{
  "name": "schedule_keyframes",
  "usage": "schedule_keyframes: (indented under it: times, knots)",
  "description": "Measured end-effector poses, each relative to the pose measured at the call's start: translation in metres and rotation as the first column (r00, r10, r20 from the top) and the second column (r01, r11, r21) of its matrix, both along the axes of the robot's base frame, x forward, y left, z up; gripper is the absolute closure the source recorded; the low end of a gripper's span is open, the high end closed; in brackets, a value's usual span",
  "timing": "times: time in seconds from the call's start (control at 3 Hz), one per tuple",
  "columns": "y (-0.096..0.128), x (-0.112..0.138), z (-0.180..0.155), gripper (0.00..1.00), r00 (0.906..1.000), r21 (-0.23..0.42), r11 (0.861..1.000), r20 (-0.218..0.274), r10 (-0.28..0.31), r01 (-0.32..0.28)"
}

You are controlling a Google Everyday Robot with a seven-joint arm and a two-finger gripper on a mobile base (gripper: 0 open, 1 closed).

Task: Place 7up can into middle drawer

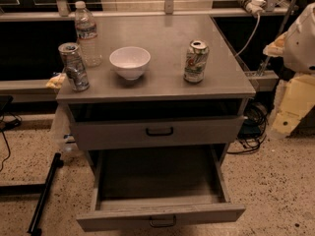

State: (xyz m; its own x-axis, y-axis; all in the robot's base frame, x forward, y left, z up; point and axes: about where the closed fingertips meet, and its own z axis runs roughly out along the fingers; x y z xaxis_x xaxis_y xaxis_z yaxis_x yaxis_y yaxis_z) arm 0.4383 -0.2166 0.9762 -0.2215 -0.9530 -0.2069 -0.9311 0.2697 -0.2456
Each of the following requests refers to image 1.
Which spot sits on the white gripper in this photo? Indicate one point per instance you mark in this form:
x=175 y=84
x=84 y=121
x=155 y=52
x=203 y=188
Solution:
x=301 y=48

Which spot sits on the green white 7up can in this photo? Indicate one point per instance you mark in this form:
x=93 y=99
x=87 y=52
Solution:
x=196 y=59

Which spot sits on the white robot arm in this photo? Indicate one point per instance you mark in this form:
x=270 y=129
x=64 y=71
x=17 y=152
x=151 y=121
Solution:
x=299 y=48

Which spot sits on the grey drawer cabinet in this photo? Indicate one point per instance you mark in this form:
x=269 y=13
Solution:
x=162 y=92

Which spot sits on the grey top drawer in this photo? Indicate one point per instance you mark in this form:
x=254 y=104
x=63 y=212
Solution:
x=159 y=133

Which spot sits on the open grey middle drawer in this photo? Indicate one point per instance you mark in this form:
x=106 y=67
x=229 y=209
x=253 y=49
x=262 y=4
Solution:
x=158 y=187

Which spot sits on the silver energy drink can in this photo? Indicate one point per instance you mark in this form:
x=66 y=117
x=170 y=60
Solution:
x=74 y=67

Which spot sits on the white ceramic bowl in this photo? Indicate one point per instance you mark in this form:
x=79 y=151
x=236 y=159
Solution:
x=130 y=62

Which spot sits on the clear plastic water bottle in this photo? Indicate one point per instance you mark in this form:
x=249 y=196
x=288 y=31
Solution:
x=86 y=30

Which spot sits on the black metal stand leg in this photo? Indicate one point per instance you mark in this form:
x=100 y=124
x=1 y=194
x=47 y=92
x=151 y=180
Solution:
x=56 y=163

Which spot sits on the white power plug with cable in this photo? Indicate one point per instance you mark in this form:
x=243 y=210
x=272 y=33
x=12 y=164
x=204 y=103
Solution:
x=253 y=8

